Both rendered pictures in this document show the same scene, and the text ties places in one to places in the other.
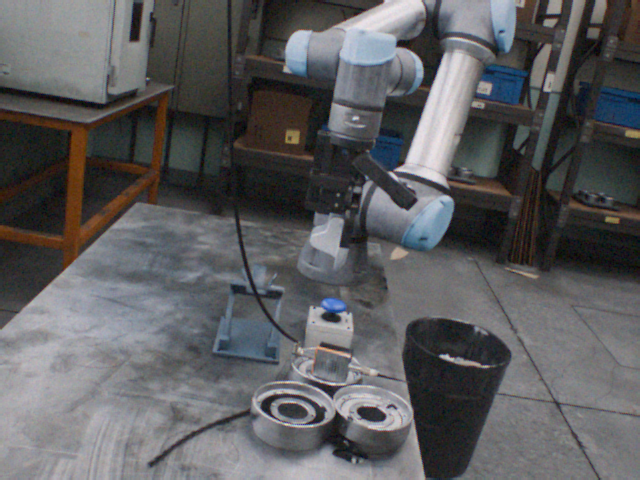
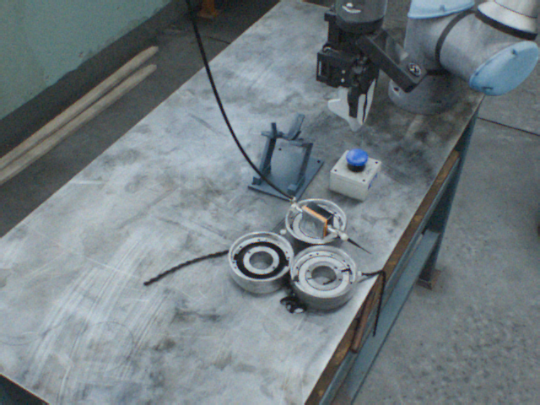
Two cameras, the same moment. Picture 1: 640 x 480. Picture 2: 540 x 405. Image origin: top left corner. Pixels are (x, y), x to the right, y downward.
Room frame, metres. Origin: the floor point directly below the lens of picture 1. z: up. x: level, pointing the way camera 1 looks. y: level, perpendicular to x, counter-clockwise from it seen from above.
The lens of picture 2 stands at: (0.22, -0.37, 1.60)
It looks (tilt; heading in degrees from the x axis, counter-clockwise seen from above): 45 degrees down; 33
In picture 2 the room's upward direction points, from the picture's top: 1 degrees counter-clockwise
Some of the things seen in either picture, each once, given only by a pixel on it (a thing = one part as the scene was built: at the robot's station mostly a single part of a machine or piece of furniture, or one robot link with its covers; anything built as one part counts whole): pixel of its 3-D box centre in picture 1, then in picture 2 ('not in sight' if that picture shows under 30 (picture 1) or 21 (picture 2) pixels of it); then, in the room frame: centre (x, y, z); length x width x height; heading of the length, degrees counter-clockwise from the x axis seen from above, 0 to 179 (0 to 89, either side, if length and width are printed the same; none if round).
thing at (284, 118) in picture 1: (280, 119); not in sight; (4.45, 0.40, 0.64); 0.49 x 0.40 x 0.37; 97
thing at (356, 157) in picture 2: (331, 315); (356, 164); (1.03, -0.04, 0.85); 0.04 x 0.04 x 0.05
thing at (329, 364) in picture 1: (331, 364); (314, 222); (0.86, -0.04, 0.85); 0.05 x 0.02 x 0.04; 80
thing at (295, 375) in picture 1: (325, 377); (315, 228); (0.87, -0.04, 0.82); 0.10 x 0.10 x 0.04
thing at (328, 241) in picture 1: (329, 243); (344, 110); (1.01, -0.01, 0.97); 0.06 x 0.03 x 0.09; 91
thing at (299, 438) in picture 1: (292, 416); (261, 263); (0.76, 0.00, 0.82); 0.10 x 0.10 x 0.04
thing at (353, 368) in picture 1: (350, 365); (330, 226); (0.86, -0.07, 0.85); 0.17 x 0.02 x 0.04; 80
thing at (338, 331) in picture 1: (329, 328); (356, 173); (1.03, -0.04, 0.82); 0.08 x 0.07 x 0.05; 2
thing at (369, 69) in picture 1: (365, 69); not in sight; (1.03, -0.02, 1.24); 0.09 x 0.08 x 0.11; 154
